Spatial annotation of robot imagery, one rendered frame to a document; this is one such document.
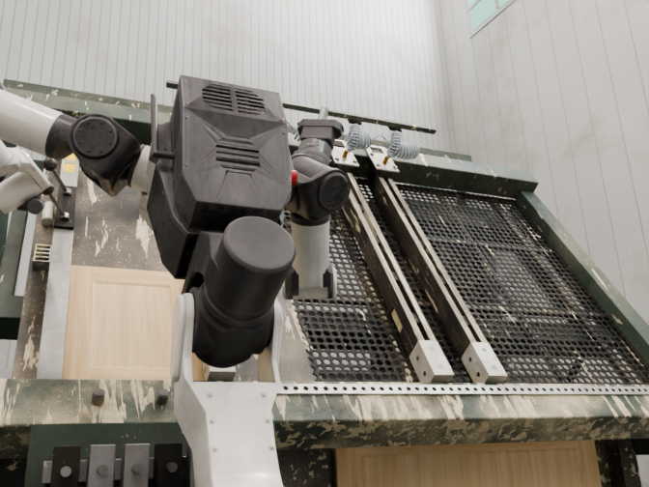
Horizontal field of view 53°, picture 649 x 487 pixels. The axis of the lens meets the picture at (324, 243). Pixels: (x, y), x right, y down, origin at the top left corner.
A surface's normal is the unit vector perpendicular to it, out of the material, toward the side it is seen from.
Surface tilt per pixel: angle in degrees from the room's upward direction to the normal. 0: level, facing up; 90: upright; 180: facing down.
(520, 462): 90
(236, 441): 64
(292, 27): 90
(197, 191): 82
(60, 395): 56
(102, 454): 90
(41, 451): 90
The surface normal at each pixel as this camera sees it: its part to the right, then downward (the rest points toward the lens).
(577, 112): -0.88, -0.12
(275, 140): 0.37, -0.44
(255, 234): 0.33, -0.65
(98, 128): 0.21, -0.18
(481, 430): 0.24, 0.62
